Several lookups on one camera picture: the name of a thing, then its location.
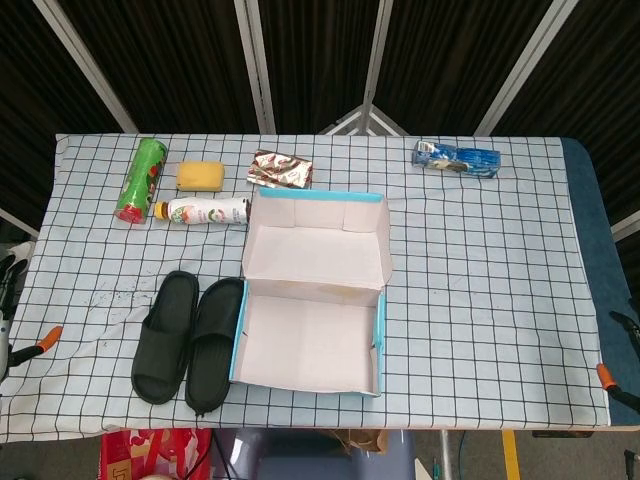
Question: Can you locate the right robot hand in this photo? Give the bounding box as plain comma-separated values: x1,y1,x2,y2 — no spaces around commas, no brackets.
595,309,640,407

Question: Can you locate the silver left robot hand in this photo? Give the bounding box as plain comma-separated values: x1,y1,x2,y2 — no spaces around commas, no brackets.
0,252,65,386

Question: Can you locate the black slipper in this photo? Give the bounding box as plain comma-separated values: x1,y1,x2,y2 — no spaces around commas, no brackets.
130,270,200,405
184,277,247,417

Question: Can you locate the red printed bag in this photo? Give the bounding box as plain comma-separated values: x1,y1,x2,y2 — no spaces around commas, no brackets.
99,427,214,480

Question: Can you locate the blue snack wrapper package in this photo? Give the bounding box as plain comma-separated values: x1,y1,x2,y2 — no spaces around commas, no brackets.
411,139,502,180

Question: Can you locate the light blue shoe box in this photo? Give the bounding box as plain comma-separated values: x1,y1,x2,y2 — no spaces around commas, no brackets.
228,187,391,399

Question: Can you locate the dark blue table pad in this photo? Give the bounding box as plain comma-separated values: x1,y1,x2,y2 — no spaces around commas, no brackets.
559,137,640,429

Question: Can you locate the checked tablecloth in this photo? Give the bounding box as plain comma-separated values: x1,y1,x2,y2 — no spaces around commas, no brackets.
0,132,614,444

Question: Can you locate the metal table leg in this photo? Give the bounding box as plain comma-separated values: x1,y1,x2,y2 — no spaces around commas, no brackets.
438,430,455,480

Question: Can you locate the green chips can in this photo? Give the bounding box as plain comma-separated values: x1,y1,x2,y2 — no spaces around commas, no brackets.
113,137,169,229

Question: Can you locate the white drink bottle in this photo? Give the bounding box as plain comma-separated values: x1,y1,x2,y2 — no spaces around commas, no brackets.
153,195,251,226

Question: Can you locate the yellow sponge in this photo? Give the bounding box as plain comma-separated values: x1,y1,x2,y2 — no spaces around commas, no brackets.
175,160,226,193

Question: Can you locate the brown paper bag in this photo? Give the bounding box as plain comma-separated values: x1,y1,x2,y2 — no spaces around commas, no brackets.
327,428,390,455

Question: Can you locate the blue grey chair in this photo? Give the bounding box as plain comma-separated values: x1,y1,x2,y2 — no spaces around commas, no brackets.
212,428,416,480

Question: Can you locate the red silver snack packet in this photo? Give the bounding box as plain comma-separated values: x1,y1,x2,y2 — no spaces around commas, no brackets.
246,149,315,191

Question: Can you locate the black folding screen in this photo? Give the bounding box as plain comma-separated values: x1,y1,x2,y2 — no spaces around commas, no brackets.
0,0,640,241

